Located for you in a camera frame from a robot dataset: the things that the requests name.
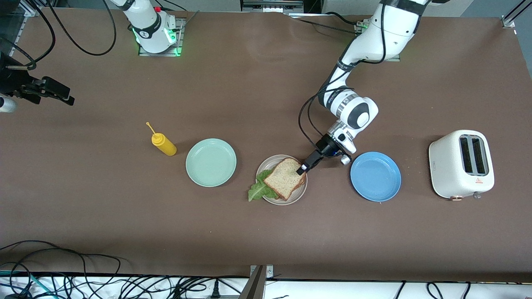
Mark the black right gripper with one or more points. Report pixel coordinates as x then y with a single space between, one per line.
12 81

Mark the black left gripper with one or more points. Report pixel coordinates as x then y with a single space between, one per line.
323 146

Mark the brown bread slice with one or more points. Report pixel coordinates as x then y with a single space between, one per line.
301 187
282 178

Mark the beige plate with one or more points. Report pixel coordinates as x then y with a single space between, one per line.
297 198

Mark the green lettuce leaf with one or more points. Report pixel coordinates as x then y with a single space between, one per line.
259 189

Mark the yellow squeeze bottle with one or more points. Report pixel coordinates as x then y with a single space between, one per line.
165 145

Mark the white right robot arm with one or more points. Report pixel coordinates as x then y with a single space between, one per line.
147 25

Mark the blue plate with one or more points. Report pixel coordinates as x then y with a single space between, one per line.
375 177

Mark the mint green plate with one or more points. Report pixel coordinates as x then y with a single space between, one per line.
211 162

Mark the white toaster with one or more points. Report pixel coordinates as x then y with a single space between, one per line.
447 166

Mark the black power plug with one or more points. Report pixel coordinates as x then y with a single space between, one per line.
215 290

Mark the aluminium frame rail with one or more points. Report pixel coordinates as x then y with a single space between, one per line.
33 9

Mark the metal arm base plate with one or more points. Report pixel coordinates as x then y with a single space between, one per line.
397 59
181 39

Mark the metal table edge bracket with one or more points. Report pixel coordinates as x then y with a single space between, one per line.
257 286

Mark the aluminium frame block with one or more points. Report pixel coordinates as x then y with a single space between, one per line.
272 6

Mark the metal corner bracket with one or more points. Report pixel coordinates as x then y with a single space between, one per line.
508 21

